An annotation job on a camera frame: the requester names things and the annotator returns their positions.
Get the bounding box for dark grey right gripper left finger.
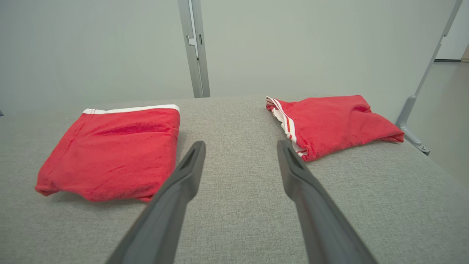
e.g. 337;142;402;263
106;141;206;264

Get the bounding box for red shorts white side panels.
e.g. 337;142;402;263
35;104;181;202

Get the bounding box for red basketball jersey white sleeves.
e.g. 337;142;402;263
266;95;405;162

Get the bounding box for grey partition post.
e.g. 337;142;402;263
178;0;211;98

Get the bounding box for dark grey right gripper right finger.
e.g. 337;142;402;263
277;139;378;264

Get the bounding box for grey slanted partition support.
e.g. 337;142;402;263
396;0;463;156

